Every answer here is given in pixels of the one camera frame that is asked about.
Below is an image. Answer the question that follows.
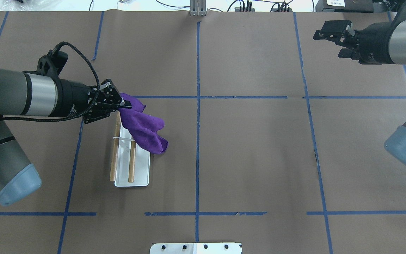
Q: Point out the purple microfiber towel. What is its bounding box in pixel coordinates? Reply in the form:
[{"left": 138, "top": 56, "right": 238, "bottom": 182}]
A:
[{"left": 119, "top": 93, "right": 168, "bottom": 154}]

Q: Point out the wooden rack rod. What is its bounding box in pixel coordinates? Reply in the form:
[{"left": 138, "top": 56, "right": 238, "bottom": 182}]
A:
[
  {"left": 109, "top": 113, "right": 121, "bottom": 181},
  {"left": 128, "top": 140, "right": 137, "bottom": 183}
]

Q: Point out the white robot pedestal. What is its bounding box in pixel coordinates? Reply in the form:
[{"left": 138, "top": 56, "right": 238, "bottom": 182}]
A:
[{"left": 149, "top": 242, "right": 243, "bottom": 254}]

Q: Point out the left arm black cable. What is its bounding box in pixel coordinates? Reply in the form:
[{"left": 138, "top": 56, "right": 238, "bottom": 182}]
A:
[{"left": 2, "top": 41, "right": 101, "bottom": 122}]

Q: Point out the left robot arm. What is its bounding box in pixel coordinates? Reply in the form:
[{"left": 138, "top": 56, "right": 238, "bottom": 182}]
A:
[{"left": 0, "top": 69, "right": 132, "bottom": 206}]

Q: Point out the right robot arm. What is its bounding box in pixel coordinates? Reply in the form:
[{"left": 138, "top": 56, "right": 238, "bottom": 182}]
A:
[{"left": 313, "top": 13, "right": 406, "bottom": 167}]

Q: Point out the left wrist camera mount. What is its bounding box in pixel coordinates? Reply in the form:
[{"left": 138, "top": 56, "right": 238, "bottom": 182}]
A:
[{"left": 36, "top": 50, "right": 68, "bottom": 78}]

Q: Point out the rear wooden rack rod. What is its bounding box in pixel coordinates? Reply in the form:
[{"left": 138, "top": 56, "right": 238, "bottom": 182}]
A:
[{"left": 109, "top": 113, "right": 121, "bottom": 181}]

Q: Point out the aluminium frame post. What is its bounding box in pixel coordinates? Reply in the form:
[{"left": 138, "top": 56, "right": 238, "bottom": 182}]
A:
[{"left": 190, "top": 0, "right": 207, "bottom": 17}]

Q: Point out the front wooden rack rod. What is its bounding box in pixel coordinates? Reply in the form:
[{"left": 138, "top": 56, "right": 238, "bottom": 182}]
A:
[{"left": 128, "top": 140, "right": 137, "bottom": 183}]

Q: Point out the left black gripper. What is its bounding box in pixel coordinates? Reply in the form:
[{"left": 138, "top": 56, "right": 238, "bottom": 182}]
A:
[{"left": 55, "top": 79, "right": 132, "bottom": 123}]

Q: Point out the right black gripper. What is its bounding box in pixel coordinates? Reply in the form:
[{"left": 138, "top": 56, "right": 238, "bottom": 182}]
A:
[{"left": 313, "top": 20, "right": 393, "bottom": 65}]

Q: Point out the white rack support wire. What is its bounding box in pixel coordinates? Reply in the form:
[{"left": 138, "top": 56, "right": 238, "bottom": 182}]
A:
[{"left": 113, "top": 136, "right": 136, "bottom": 152}]

